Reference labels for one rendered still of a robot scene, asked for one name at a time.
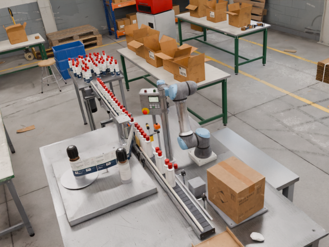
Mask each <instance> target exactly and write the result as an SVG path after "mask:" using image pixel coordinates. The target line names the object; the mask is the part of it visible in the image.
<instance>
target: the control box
mask: <svg viewBox="0 0 329 247"><path fill-rule="evenodd" d="M153 89H155V90H156V93H153ZM144 90H145V89H141V91H140V93H139V96H140V102H141V110H142V115H144V114H143V110H147V114H146V115H162V108H149V104H160V107H161V100H160V99H161V97H160V94H159V92H158V91H157V88H150V89H146V90H147V93H144ZM148 96H159V102H149V100H148Z"/></svg>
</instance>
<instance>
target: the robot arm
mask: <svg viewBox="0 0 329 247"><path fill-rule="evenodd" d="M161 87H163V88H164V89H165V98H166V96H169V97H170V99H171V100H173V102H174V103H175V106H176V111H177V117H178V123H179V128H180V133H179V137H177V141H178V144H179V146H180V148H181V149H182V150H186V149H190V148H194V147H195V150H194V155H195V156H196V157H197V158H200V159H206V158H209V157H210V156H211V155H212V149H211V147H210V132H209V131H208V130H207V129H205V128H198V129H196V131H195V133H193V131H191V129H190V124H189V119H188V111H187V105H186V100H187V96H190V95H193V94H194V93H195V92H196V91H197V84H196V83H195V82H194V81H185V82H179V83H175V84H172V85H167V86H166V85H165V81H164V80H162V79H161V80H158V81H157V88H161ZM166 99H167V98H166ZM166 106H167V113H168V112H169V111H170V110H169V109H168V108H169V102H167V101H166Z"/></svg>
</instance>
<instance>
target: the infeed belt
mask: <svg viewBox="0 0 329 247"><path fill-rule="evenodd" d="M136 146H137V147H138V149H139V150H140V147H139V146H138V145H137V144H136ZM140 151H141V150H140ZM141 152H142V151H141ZM150 160H151V161H152V162H153V164H154V165H155V166H156V159H155V155H154V154H153V157H152V158H150ZM147 161H148V159H147ZM148 162H149V161H148ZM149 164H150V165H151V163H150V162H149ZM151 166H152V165H151ZM156 167H157V166H156ZM152 168H153V169H154V167H153V166H152ZM154 170H155V169H154ZM155 172H156V173H157V171H156V170H155ZM157 174H158V173H157ZM158 176H159V177H160V175H159V174H158ZM163 177H164V178H165V179H166V177H165V174H163ZM160 178H161V177H160ZM161 180H162V181H163V179H162V178H161ZM163 182H164V181H163ZM164 184H165V185H166V183H165V182H164ZM166 186H167V185H166ZM167 188H168V189H169V187H168V186H167ZM172 189H173V190H174V191H175V193H176V194H177V195H178V196H179V198H180V199H181V200H182V202H183V203H184V204H185V206H186V207H187V208H188V210H189V211H190V212H191V213H192V215H193V216H194V217H195V218H196V220H197V221H198V222H199V224H200V225H201V226H202V228H203V230H204V231H203V232H202V231H201V230H200V228H199V227H198V226H197V224H196V223H195V222H194V220H193V219H192V218H191V216H190V215H189V214H188V212H187V211H186V210H185V208H184V207H183V206H182V204H181V203H180V202H179V200H178V199H177V198H176V197H175V195H174V194H173V193H172V191H171V190H170V189H169V190H170V191H171V193H172V194H173V196H174V197H175V198H176V200H177V201H178V202H179V204H180V205H181V206H182V208H183V209H184V210H185V212H186V213H187V214H188V216H189V217H190V219H191V220H192V221H193V223H194V224H195V225H196V227H197V228H198V229H199V231H200V232H201V234H203V233H205V232H207V231H210V230H212V229H213V227H212V226H211V225H210V224H209V222H208V221H207V220H206V219H205V217H204V216H203V215H202V214H201V212H200V211H199V210H198V209H197V207H196V206H195V205H194V204H193V202H192V201H191V200H190V199H189V197H188V196H187V195H186V193H185V192H184V191H183V190H182V188H181V187H180V186H179V185H178V183H177V182H176V186H175V187H174V188H172Z"/></svg>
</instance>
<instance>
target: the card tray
mask: <svg viewBox="0 0 329 247"><path fill-rule="evenodd" d="M191 245H192V247H245V246H244V245H243V244H242V243H241V242H240V241H239V239H238V238H237V237H236V236H235V235H234V234H233V232H231V231H230V229H229V228H228V227H227V230H226V231H224V232H222V233H220V234H218V235H215V236H213V237H211V238H209V239H207V240H205V241H203V242H201V243H198V244H196V245H193V243H191Z"/></svg>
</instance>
